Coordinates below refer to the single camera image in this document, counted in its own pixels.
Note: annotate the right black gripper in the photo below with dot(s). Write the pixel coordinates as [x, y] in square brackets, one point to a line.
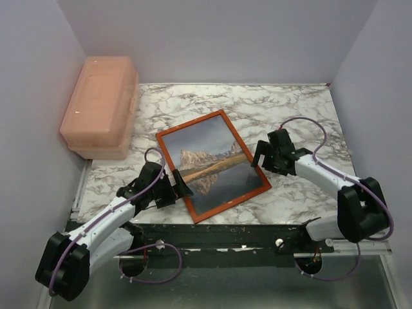
[264, 148]

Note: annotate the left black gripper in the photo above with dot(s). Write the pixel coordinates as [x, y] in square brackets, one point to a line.
[179, 191]

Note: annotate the orange wooden picture frame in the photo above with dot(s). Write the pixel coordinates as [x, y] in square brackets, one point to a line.
[167, 151]

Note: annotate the mountain landscape photo print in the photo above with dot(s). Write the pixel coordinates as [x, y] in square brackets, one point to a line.
[209, 164]

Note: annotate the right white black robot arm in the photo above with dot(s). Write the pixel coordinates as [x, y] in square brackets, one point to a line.
[361, 209]

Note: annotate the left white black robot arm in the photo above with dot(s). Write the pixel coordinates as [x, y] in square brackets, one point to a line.
[69, 259]

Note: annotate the pink translucent plastic box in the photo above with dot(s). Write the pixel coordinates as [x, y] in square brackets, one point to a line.
[98, 123]

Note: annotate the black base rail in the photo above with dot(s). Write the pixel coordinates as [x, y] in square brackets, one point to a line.
[221, 246]

